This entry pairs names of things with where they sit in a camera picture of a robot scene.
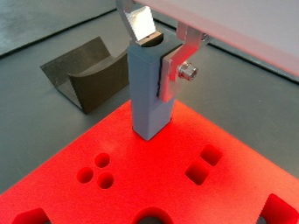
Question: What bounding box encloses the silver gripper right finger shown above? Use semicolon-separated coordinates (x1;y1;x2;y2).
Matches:
159;22;211;102

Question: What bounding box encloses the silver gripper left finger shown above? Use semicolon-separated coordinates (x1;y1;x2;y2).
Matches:
117;0;155;42

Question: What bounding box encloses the grey arch block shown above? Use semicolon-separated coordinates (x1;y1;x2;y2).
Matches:
127;32;182;140

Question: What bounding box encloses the red shape sorter box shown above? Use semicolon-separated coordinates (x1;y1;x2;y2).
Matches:
0;103;299;224

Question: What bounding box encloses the dark grey curved holder block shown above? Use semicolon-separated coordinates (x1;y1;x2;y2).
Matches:
42;37;129;114

